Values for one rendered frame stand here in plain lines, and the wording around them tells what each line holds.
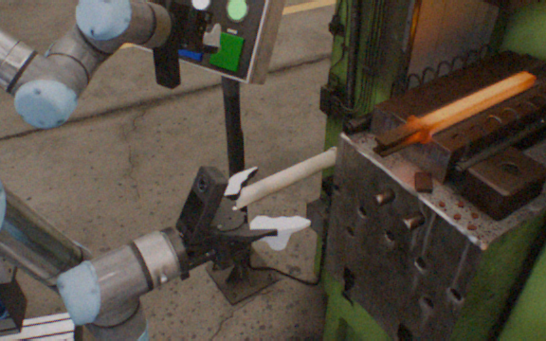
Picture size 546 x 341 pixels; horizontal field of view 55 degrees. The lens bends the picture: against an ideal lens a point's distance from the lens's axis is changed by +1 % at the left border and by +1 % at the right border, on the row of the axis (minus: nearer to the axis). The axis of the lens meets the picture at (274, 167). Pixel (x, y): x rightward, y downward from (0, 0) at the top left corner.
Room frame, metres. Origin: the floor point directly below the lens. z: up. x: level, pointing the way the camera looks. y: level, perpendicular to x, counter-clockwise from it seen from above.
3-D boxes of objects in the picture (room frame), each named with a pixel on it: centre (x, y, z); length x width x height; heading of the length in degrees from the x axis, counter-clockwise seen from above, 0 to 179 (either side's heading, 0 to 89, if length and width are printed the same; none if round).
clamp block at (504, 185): (0.68, -0.40, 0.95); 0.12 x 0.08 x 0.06; 124
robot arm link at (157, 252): (0.48, 0.17, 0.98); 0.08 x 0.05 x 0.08; 34
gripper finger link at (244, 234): (0.53, 0.04, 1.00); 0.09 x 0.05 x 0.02; 88
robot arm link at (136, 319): (0.45, 0.24, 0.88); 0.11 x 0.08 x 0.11; 45
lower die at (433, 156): (0.91, -0.43, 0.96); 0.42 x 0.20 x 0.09; 124
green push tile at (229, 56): (1.06, 0.11, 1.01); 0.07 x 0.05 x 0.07; 59
